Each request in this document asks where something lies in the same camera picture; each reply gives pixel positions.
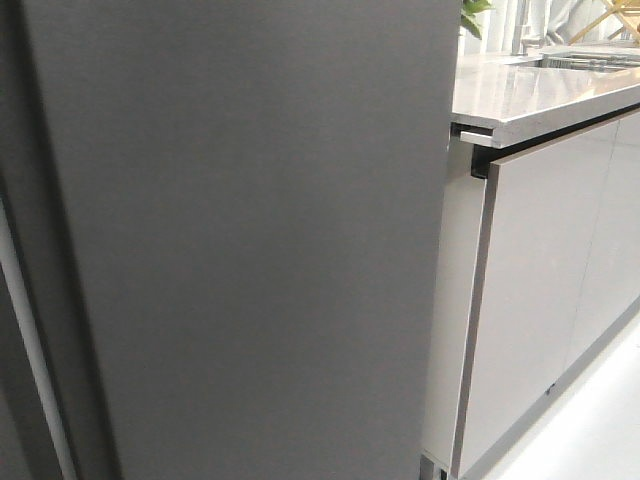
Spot dark grey fridge door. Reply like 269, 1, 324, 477
24, 1, 460, 479

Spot left grey cabinet door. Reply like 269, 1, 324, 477
451, 121, 618, 478

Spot grey cabinet door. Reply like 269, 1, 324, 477
566, 113, 639, 367
451, 121, 618, 478

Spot right grey cabinet door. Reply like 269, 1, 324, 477
566, 113, 639, 367

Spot dark grey fridge body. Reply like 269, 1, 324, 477
1, 1, 122, 479

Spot grey kitchen counter cabinet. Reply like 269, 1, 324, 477
421, 41, 639, 479

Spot silver gooseneck faucet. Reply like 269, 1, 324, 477
511, 0, 541, 56

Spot green potted plant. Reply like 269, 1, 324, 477
460, 0, 494, 40

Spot white curtain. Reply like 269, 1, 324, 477
458, 0, 597, 55

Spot stainless steel sink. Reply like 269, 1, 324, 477
506, 44, 639, 73

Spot wooden folding dish rack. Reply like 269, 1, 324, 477
567, 1, 639, 47

